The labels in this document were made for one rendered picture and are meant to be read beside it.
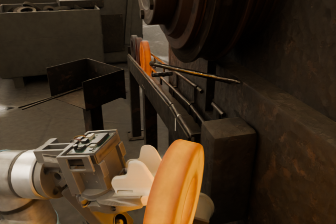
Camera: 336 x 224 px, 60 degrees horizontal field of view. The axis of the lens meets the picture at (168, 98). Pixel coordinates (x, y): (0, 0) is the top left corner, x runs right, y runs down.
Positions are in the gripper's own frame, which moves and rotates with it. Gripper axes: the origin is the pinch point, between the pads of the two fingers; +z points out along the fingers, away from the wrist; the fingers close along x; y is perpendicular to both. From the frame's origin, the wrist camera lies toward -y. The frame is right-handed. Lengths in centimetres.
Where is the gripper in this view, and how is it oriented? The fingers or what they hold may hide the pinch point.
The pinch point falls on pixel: (177, 188)
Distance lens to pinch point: 38.4
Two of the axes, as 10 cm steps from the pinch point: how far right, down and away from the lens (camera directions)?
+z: 9.1, -1.0, -4.1
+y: -2.4, -9.2, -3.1
